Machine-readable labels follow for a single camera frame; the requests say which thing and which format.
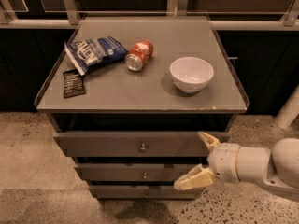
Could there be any grey bottom drawer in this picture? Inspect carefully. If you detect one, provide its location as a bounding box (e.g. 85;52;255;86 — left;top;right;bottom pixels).
89;185;203;200

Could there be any brass middle drawer knob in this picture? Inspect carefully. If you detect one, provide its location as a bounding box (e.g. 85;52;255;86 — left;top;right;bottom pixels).
142;172;149;181

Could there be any brass top drawer knob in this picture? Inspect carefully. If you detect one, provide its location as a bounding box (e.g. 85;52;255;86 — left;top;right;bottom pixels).
139;143;147;153

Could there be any blue chip bag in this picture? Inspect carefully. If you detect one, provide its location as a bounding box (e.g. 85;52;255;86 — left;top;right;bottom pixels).
64;36;128;76

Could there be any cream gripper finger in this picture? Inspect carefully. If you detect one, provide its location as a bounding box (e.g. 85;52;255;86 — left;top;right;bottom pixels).
197;132;221;151
174;164;216;191

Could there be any white ceramic bowl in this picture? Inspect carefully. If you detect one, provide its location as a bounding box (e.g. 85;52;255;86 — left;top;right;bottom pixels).
169;57;214;93

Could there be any grey top drawer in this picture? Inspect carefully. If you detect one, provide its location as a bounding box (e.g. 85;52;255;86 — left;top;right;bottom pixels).
53;131;208;158

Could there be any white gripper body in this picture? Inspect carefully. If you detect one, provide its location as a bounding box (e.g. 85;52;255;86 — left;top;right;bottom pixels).
207;143;240;183

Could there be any metal glass railing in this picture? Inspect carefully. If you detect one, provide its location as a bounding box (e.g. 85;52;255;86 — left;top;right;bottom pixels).
0;0;299;31

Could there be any grey middle drawer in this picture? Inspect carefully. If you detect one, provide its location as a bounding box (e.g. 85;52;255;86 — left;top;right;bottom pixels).
75;163;194;182

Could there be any grey drawer cabinet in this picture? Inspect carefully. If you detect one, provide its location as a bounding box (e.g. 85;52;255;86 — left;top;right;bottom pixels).
36;17;249;187

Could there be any dark brown snack packet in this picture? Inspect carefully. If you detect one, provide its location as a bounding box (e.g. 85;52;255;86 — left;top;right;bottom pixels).
63;70;86;98

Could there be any grey drawer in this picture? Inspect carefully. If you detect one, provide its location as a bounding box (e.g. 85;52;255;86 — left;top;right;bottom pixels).
75;163;194;182
53;131;208;158
89;185;203;200

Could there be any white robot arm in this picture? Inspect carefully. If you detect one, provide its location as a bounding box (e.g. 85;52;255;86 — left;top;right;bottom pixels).
174;132;299;202

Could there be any red soda can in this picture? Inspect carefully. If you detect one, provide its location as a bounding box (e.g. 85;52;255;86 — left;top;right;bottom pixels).
125;40;153;72

